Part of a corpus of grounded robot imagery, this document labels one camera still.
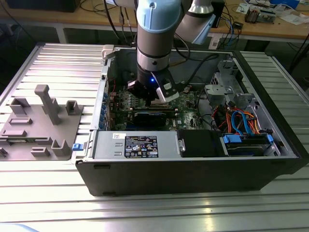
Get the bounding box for CPU socket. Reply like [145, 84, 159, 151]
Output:
[144, 100, 171, 109]

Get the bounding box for black drive cover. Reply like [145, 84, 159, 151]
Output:
[177, 129, 227, 158]

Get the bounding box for metal CPU cooler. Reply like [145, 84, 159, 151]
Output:
[245, 6, 261, 24]

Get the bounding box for black graphics card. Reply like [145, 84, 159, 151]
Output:
[133, 111, 176, 127]

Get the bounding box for green motherboard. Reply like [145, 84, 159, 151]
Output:
[107, 83, 206, 132]

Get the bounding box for pale grey case latch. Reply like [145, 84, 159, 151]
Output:
[101, 44, 115, 60]

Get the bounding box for grey power supply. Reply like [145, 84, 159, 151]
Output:
[93, 130, 181, 160]

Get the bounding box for grey metal disk bay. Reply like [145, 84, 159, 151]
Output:
[204, 59, 260, 114]

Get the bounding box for open black PC case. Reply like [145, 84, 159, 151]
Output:
[75, 45, 309, 197]

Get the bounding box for hard disk in blue carrier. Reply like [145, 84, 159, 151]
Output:
[222, 134, 273, 157]

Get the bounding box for wooden desk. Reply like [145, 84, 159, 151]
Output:
[0, 0, 309, 45]

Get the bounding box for tall black box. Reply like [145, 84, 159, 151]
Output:
[216, 0, 225, 29]

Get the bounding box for grey parts rack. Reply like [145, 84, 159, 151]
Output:
[0, 84, 84, 161]

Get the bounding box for wide black box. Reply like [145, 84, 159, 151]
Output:
[7, 0, 78, 13]

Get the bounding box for small electronics module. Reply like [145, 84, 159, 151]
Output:
[259, 9, 277, 24]

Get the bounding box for white papers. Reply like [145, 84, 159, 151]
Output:
[281, 14, 308, 25]

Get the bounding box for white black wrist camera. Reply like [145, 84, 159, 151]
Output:
[155, 71, 181, 103]

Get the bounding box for black camera cable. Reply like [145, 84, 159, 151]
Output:
[178, 53, 219, 85]

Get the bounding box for black USB cable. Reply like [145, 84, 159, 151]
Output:
[118, 11, 132, 27]

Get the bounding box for blue flat wire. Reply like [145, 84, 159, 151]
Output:
[230, 108, 254, 136]

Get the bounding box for orange wire bundle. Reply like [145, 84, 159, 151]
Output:
[242, 110, 263, 135]

